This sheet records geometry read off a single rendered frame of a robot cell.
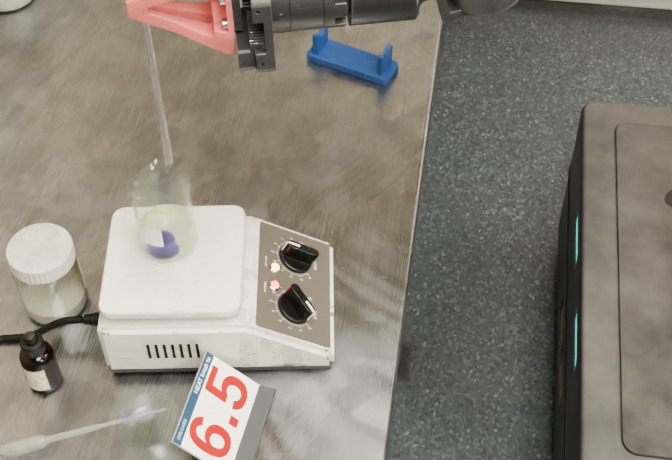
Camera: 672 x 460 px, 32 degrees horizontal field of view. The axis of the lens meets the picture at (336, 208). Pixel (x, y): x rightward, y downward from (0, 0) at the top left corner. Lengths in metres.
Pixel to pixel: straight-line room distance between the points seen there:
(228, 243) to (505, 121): 1.38
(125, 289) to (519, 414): 1.03
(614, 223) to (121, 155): 0.76
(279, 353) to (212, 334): 0.06
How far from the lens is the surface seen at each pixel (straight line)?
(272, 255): 1.04
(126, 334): 1.00
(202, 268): 1.00
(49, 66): 1.35
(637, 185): 1.75
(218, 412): 1.00
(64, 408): 1.05
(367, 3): 0.82
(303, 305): 1.00
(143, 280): 1.00
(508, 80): 2.42
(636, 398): 1.52
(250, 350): 1.01
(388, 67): 1.29
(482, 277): 2.06
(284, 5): 0.81
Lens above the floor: 1.62
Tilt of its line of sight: 48 degrees down
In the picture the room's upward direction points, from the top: 1 degrees counter-clockwise
